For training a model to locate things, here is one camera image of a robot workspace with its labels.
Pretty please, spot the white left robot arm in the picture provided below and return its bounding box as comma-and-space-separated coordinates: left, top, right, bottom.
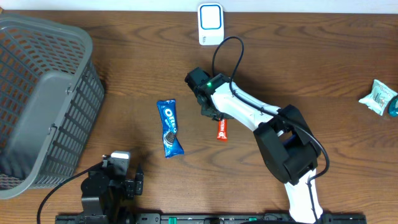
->
81, 157, 144, 224

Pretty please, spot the blue Oreo cookie pack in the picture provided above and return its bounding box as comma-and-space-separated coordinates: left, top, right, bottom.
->
157, 100, 184, 158

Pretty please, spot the red Nescafe coffee stick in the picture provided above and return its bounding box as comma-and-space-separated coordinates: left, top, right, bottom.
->
217, 119, 228, 141

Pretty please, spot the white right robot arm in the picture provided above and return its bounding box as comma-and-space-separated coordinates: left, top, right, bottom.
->
185, 68, 326, 223

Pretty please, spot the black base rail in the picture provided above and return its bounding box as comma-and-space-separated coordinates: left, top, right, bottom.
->
55, 212, 368, 224

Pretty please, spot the grey plastic basket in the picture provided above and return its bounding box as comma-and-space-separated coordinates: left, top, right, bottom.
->
1, 14, 104, 200

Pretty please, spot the green wet wipes pack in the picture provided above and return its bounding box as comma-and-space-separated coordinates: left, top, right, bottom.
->
358, 79, 397, 116

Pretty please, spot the blue mouthwash bottle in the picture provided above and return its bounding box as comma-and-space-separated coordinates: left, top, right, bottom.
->
387, 96, 398, 117

